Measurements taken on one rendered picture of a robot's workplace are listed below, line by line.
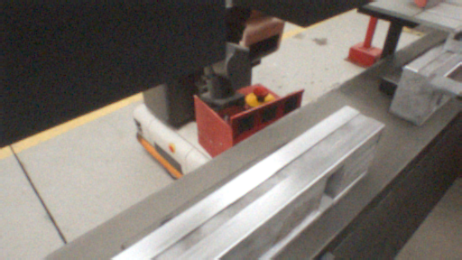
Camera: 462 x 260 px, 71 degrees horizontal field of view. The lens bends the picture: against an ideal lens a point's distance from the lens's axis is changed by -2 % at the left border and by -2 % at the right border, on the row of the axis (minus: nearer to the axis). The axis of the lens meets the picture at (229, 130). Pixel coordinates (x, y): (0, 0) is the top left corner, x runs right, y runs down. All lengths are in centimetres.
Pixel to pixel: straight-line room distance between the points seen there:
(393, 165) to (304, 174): 22
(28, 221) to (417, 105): 159
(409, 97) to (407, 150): 10
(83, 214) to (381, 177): 138
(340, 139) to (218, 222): 19
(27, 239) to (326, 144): 146
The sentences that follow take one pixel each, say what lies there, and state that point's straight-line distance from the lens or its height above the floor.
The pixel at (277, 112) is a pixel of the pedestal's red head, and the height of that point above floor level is 80.
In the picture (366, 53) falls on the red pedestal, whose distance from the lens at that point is 282.
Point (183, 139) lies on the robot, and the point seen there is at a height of 28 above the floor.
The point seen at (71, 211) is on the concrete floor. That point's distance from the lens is 171.
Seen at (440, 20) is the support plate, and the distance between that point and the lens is 79.
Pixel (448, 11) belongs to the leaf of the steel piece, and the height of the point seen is 100.
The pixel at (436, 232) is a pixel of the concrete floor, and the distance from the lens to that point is 173.
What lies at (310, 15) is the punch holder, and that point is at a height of 116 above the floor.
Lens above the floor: 122
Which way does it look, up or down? 38 degrees down
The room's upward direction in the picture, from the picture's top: straight up
